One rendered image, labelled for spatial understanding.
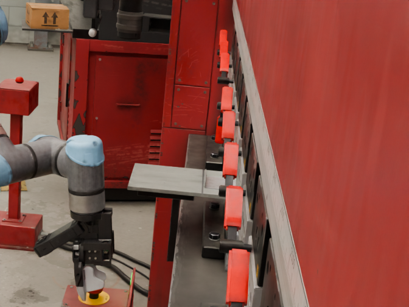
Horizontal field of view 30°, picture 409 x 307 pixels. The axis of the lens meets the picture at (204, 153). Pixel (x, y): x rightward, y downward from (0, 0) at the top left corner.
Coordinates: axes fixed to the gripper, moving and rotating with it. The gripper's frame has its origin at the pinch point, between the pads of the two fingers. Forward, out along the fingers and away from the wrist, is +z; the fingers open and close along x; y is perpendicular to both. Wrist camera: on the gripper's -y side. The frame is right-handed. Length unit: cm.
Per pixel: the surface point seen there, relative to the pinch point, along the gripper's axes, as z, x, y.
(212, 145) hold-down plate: -4, 97, 31
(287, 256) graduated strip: -52, -89, 32
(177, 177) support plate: -14.5, 35.5, 20.3
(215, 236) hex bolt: -5.4, 19.4, 29.6
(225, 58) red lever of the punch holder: -44, 44, 32
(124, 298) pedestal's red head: 6.6, 10.7, 8.4
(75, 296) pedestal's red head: 5.6, 9.7, -2.9
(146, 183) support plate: -15.2, 29.1, 12.7
